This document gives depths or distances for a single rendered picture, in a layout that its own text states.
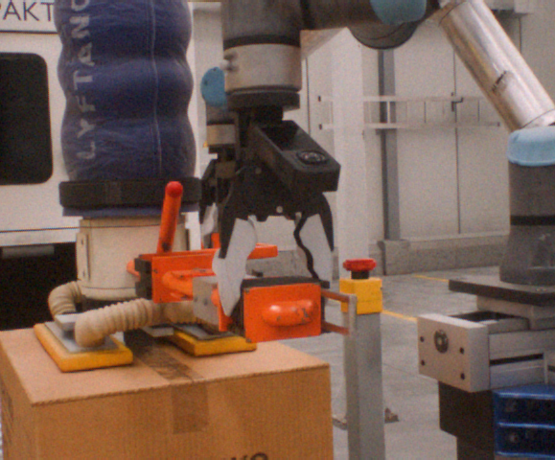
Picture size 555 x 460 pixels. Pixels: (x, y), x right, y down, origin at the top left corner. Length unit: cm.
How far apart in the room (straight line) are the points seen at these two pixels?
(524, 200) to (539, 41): 1154
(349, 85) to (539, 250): 306
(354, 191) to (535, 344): 305
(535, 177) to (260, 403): 51
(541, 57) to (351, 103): 868
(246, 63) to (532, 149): 60
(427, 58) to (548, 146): 1045
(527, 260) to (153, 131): 58
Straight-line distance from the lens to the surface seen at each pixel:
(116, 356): 122
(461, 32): 148
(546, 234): 127
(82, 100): 130
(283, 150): 74
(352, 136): 424
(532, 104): 144
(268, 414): 115
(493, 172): 1214
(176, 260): 109
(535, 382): 126
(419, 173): 1149
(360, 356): 173
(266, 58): 79
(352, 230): 423
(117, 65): 129
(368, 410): 177
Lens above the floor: 119
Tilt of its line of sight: 3 degrees down
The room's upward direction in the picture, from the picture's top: 2 degrees counter-clockwise
